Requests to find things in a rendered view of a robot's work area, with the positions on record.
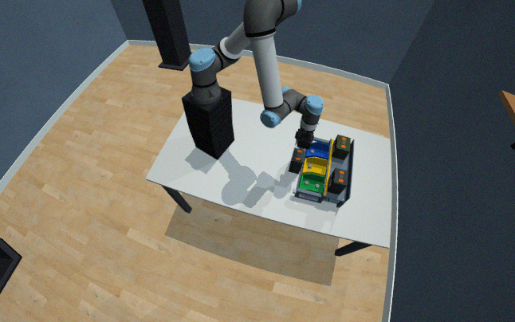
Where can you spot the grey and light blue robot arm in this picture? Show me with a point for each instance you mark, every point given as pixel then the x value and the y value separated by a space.
pixel 259 21

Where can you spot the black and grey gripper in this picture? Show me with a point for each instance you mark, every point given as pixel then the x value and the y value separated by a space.
pixel 301 140

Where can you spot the yellow open bin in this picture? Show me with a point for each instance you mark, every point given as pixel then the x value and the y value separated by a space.
pixel 318 166

